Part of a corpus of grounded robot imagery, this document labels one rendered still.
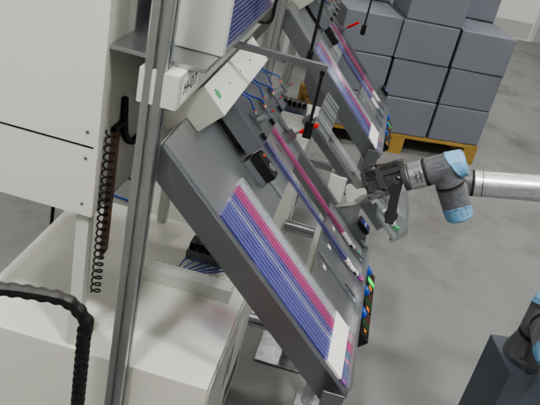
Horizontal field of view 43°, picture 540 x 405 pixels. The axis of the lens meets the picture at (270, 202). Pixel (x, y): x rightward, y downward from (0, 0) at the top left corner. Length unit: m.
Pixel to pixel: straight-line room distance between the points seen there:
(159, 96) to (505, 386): 1.43
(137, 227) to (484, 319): 2.30
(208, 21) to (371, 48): 3.27
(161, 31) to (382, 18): 3.37
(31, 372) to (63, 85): 0.78
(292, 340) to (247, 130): 0.52
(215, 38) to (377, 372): 1.81
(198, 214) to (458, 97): 3.64
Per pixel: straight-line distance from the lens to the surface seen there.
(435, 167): 1.81
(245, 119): 1.67
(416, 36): 4.65
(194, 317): 1.89
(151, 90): 1.31
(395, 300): 3.31
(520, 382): 2.26
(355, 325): 1.82
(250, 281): 1.48
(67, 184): 1.51
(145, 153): 1.37
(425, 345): 3.11
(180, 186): 1.41
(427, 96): 4.83
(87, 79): 1.40
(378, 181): 1.83
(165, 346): 1.79
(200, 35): 1.40
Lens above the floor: 1.81
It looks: 28 degrees down
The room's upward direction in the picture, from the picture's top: 13 degrees clockwise
